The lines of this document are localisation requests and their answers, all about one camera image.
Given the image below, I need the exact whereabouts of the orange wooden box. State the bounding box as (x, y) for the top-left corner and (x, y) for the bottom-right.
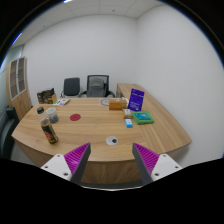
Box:
(108, 97), (129, 111)

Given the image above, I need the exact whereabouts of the grey mesh office chair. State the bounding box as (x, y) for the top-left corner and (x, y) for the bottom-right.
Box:
(79, 74), (116, 99)

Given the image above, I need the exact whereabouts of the round white printed disc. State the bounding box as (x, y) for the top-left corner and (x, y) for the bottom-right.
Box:
(99, 98), (113, 107)

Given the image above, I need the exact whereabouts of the black sofa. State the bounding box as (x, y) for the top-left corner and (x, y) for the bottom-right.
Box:
(0, 106), (20, 160)

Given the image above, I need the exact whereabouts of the black office chair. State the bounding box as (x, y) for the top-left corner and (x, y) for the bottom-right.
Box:
(60, 77), (82, 99)

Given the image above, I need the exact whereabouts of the white printed leaflet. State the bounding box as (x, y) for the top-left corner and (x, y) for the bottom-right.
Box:
(53, 98), (71, 106)

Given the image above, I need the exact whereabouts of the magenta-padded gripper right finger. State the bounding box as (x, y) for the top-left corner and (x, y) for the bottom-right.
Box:
(131, 142), (184, 185)

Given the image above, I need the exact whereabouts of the small tan box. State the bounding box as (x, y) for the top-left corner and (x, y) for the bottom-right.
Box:
(123, 108), (134, 120)

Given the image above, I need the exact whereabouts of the brown and tan carton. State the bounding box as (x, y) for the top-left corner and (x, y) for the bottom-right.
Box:
(43, 93), (58, 105)

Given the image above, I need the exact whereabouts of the flat round red coaster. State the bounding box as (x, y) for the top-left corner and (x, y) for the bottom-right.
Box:
(69, 113), (82, 122)

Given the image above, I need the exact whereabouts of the flat green box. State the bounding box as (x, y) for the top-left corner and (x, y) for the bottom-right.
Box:
(132, 110), (155, 126)

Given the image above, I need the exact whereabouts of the small blue box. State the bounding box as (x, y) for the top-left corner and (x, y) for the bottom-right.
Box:
(124, 118), (134, 129)

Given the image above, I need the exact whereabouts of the white and grey mug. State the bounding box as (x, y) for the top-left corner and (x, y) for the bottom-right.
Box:
(45, 107), (60, 124)

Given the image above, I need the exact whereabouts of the purple sign stand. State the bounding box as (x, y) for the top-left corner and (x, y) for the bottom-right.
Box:
(127, 88), (146, 112)

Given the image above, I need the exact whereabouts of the wooden glass-door shelf cabinet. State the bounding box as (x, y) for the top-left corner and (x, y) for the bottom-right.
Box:
(5, 55), (33, 121)

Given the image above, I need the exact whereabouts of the tall dark brown box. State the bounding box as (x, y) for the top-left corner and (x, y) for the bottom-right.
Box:
(36, 90), (45, 105)

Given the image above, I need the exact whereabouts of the clear black-capped drink bottle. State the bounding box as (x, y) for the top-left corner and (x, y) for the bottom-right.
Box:
(36, 106), (59, 145)

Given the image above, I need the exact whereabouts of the round grey desk grommet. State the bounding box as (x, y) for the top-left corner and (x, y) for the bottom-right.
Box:
(105, 135), (119, 146)

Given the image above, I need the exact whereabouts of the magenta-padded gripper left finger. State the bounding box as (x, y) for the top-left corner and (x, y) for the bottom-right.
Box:
(40, 142), (92, 185)

